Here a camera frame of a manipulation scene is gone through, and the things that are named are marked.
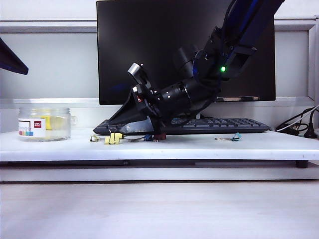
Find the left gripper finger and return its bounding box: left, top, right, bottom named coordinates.
left=0, top=37, right=29, bottom=75

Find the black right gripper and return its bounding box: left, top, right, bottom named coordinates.
left=109, top=84, right=167, bottom=137

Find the blue binder clip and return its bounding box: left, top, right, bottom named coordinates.
left=128, top=134, right=153, bottom=143

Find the white desk riser board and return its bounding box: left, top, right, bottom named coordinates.
left=0, top=129, right=319, bottom=162

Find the clear plastic jar with label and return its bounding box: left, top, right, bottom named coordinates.
left=17, top=107, right=72, bottom=143

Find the black computer monitor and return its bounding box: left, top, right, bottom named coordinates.
left=96, top=0, right=276, bottom=106

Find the black computer keyboard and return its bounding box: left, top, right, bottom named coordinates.
left=92, top=118, right=272, bottom=136

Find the teal binder clip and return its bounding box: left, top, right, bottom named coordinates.
left=214, top=132, right=242, bottom=142

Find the black power plug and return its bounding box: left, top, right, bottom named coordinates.
left=303, top=109, right=319, bottom=139

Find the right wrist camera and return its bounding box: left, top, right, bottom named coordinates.
left=127, top=63, right=152, bottom=91

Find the gray aluminium partition rail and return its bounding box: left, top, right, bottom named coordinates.
left=0, top=19, right=319, bottom=34

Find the shiny silver partition rail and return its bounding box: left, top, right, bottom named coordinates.
left=0, top=98, right=315, bottom=109

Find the thick black power cable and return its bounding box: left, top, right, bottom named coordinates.
left=275, top=106, right=319, bottom=136

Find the white cable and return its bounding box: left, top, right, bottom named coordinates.
left=276, top=108, right=319, bottom=132

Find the aluminium partition post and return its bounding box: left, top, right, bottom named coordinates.
left=307, top=16, right=319, bottom=102

